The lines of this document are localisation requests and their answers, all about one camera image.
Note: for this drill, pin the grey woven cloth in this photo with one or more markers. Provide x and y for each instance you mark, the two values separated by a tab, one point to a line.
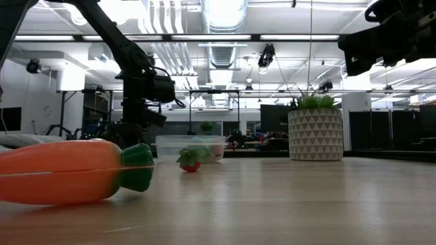
27	140

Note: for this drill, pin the small background potted plant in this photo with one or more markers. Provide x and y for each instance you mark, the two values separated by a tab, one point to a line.
206	126

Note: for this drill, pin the white triangle-pattern potted plant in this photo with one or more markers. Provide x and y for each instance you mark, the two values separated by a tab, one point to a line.
315	136

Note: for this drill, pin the black partition panels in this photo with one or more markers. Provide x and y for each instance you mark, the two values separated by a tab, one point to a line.
381	129

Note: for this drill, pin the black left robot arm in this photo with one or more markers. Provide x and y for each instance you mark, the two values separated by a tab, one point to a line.
112	37

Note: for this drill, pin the black background frame stand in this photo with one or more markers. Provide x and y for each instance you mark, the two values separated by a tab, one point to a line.
63	112
214	91

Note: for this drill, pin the black cabinet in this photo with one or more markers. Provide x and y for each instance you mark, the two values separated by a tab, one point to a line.
274	119

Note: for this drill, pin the red toy strawberry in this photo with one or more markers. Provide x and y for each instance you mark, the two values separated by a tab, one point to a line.
190	161

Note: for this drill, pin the black ceiling-hung camera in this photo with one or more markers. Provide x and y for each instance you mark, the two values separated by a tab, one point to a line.
326	85
33	65
266	56

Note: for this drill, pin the lime green bumpy toy fruit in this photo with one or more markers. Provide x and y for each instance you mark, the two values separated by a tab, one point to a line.
201	142

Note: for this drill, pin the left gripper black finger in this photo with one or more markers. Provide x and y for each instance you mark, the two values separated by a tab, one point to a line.
131	134

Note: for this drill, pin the silver round ceiling duct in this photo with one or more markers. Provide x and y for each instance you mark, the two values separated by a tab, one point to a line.
223	27

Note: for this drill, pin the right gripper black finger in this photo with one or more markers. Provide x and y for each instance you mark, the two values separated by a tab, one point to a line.
361	63
361	42

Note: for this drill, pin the black wall screen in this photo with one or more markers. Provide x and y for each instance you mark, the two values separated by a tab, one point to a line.
11	119

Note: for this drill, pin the background black robot arm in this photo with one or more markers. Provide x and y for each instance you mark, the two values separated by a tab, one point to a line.
58	129

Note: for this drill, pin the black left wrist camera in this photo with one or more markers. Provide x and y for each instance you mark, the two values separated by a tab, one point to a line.
163	88

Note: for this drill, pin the clear plastic tupperware container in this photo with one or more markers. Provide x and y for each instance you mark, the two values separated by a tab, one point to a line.
167	149

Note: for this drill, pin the large orange toy carrot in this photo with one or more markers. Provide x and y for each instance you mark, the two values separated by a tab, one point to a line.
68	170

